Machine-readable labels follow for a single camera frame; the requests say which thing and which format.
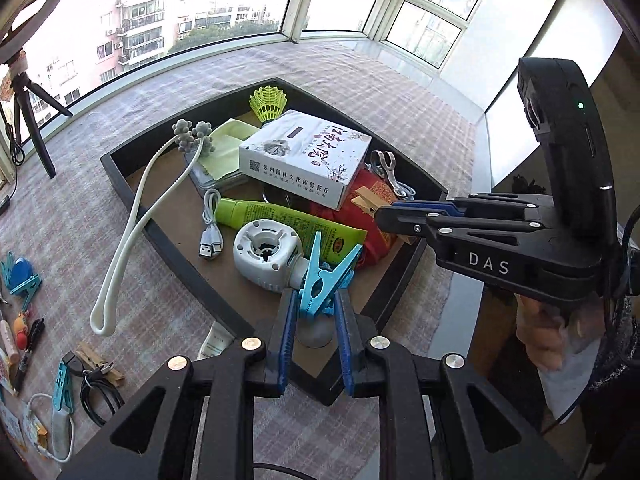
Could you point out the blue clothespin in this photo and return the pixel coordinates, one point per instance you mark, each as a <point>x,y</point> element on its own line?
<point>325,280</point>

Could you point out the person's right hand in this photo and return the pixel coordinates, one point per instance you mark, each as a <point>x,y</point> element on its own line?
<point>550,330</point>

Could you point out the wooden clothespin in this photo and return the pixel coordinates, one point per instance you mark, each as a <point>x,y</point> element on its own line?
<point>100,362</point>
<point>367,202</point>

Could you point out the small white tube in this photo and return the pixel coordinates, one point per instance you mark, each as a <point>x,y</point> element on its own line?
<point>215,342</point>

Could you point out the blue round lid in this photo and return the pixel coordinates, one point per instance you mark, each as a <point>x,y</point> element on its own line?
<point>21,271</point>

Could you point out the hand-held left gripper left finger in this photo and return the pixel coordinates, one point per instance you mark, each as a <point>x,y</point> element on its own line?
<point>282,350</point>

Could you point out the green cloth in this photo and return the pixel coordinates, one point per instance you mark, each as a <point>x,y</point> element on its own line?
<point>227,145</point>

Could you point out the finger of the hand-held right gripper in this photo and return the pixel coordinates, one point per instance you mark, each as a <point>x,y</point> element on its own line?
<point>450,227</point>
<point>425,205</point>

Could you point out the grey utility knife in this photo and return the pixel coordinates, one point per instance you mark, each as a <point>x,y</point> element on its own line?
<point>62,435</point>

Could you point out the black tray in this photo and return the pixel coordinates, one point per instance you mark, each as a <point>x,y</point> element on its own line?
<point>140,144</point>

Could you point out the white window frame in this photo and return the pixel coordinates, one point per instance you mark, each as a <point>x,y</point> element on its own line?
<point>300,5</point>

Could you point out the white printed box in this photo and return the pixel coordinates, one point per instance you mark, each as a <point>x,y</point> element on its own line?
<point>305,160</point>

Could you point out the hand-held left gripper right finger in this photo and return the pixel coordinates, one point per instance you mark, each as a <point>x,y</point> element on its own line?
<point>347,350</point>

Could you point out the small teal plastic clip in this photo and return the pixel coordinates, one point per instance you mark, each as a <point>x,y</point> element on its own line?
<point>62,387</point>

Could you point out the tan paper label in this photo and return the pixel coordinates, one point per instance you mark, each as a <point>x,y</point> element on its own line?
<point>12,77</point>

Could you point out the black power strip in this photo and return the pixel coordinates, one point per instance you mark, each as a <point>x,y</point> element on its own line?
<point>4,202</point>

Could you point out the black red pen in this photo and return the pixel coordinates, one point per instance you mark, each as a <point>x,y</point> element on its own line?
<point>27,360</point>

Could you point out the yellow-green shuttlecock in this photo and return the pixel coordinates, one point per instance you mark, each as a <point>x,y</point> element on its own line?
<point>267,105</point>

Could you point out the black tripod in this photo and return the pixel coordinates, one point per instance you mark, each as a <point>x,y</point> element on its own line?
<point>35,130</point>

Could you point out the white mini fan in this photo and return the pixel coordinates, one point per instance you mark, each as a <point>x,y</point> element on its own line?
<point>265,255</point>

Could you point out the metal clamp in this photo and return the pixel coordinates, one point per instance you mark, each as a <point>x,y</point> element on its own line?
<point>385,165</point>

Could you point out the long blue plastic clip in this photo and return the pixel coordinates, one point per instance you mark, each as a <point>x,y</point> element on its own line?
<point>27,290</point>

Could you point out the red pouch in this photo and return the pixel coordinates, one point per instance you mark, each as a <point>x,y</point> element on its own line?
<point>345,217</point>

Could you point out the person's right forearm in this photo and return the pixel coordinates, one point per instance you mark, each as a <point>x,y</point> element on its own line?
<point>615,360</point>

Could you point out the pink lip balm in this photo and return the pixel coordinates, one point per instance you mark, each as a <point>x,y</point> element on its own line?
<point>10,342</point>

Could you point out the orange toy figure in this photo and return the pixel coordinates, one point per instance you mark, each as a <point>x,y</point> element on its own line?
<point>21,332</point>

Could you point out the lime green tube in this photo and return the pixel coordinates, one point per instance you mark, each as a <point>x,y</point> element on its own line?
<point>280,222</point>

